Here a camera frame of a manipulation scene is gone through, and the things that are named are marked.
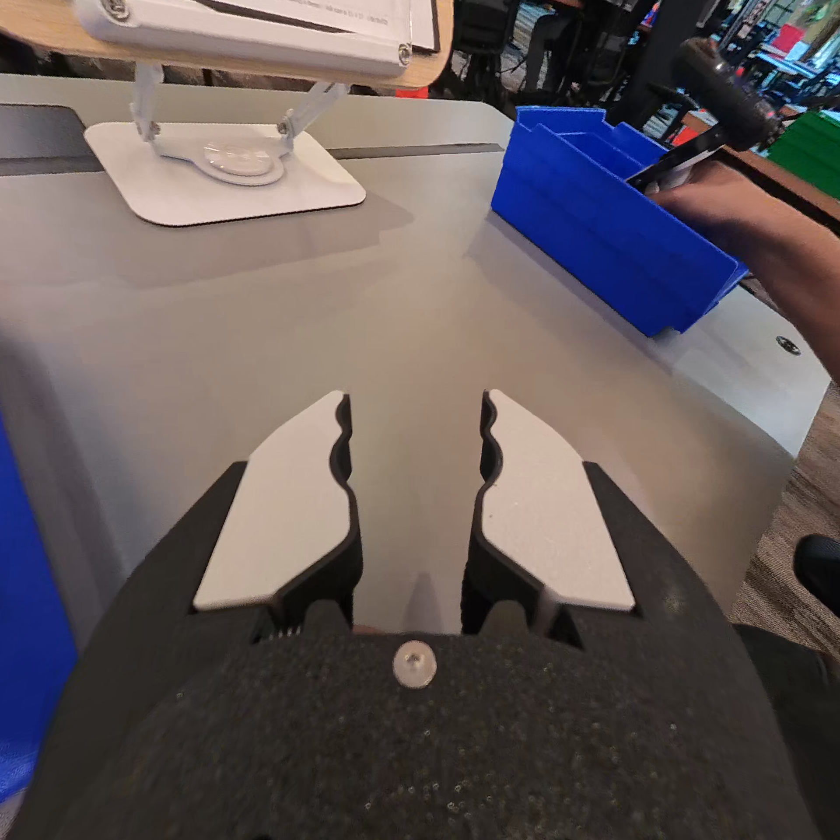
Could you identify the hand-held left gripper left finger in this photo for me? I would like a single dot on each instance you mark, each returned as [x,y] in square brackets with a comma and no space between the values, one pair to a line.
[282,518]

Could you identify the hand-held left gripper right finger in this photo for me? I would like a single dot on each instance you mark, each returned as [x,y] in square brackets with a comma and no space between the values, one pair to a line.
[551,525]

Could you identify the blue plastic bin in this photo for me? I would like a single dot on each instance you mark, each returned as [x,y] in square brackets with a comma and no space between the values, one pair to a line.
[590,223]
[33,590]

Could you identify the person's right forearm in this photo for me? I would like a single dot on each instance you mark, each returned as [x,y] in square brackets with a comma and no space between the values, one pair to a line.
[800,282]

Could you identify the grey desk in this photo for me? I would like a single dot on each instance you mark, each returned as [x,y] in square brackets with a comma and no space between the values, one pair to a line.
[394,308]

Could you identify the round desk screw cap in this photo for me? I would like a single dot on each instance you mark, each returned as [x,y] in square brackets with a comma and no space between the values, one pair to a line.
[787,344]

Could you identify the person's right hand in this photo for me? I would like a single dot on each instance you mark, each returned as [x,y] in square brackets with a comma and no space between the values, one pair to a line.
[715,203]

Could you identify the green bin stack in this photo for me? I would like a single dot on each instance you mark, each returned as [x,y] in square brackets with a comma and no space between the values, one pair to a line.
[810,151]

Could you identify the wooden table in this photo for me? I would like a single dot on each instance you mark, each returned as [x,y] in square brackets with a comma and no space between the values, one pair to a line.
[781,180]

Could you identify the black office chair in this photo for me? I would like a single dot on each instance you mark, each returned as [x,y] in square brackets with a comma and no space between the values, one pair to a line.
[482,26]

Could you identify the black shoe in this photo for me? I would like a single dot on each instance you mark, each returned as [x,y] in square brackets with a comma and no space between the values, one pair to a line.
[820,564]

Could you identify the person's leg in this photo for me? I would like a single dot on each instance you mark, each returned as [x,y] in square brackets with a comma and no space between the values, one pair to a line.
[794,709]

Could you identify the white display stand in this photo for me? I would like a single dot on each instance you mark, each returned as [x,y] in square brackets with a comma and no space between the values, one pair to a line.
[216,177]

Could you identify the printed instruction sheet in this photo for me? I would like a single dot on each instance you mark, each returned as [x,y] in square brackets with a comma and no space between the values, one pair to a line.
[367,16]

